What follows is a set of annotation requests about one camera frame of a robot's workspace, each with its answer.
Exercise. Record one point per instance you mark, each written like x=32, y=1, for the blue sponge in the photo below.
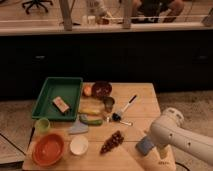
x=145, y=145

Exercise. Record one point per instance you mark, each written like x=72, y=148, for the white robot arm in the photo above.
x=167, y=130

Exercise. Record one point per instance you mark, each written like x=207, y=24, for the metal cup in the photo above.
x=108, y=103

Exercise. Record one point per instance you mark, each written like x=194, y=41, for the light green cup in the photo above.
x=42, y=125

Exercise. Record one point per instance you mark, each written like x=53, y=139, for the dark red bowl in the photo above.
x=101, y=89

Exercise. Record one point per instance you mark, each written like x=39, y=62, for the orange fruit toy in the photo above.
x=87, y=90

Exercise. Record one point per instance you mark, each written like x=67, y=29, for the black white dish brush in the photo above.
x=117, y=116

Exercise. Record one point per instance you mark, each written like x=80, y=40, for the yellow corn toy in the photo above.
x=88, y=111

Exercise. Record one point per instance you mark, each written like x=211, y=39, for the green cucumber toy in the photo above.
x=84, y=120

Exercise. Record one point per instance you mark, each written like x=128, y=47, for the small metal spoon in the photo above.
x=120, y=121

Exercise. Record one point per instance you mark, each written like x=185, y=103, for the green plastic tray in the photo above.
x=68, y=88

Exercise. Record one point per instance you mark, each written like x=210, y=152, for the dark grapes bunch toy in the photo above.
x=115, y=140

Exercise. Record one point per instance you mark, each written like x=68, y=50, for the small white bowl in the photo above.
x=79, y=145

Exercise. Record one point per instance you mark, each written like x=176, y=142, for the seated person in background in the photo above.
x=151, y=8

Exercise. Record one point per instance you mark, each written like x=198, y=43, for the orange plastic bowl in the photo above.
x=48, y=150

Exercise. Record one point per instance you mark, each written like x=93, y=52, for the black office chair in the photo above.
x=38, y=3

